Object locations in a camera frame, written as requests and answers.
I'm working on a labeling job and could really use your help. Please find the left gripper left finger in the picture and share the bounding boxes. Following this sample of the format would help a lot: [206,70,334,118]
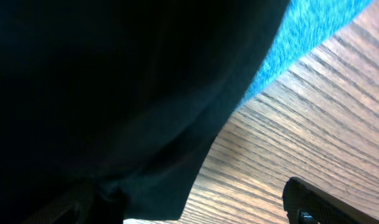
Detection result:
[22,182,94,224]

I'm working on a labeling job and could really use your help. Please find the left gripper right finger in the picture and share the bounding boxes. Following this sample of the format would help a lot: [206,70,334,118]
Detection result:
[282,177,379,224]

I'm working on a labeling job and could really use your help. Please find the black t-shirt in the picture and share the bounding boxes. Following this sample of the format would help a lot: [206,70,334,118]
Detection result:
[0,0,288,223]

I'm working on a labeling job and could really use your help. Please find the folded blue denim jeans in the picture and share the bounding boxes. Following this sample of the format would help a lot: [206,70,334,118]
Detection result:
[237,0,372,108]

